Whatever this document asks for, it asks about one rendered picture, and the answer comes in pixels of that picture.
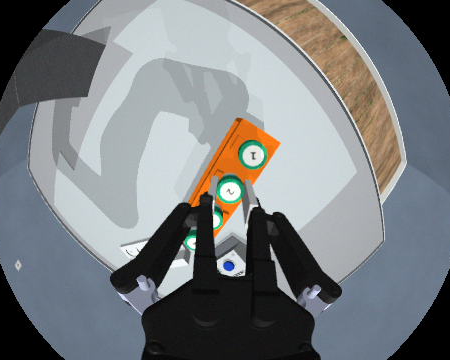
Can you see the orange tube rack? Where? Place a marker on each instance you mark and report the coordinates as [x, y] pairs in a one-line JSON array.
[[226, 160]]

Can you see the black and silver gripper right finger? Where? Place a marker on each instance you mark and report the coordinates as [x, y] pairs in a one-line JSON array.
[[314, 290]]

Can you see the white tray with round nests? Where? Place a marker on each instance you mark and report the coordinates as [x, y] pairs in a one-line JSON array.
[[132, 249]]

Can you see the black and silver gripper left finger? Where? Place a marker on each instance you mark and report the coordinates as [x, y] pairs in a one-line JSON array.
[[138, 280]]

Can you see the light grey bench mat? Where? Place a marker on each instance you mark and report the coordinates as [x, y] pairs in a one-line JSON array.
[[162, 119]]

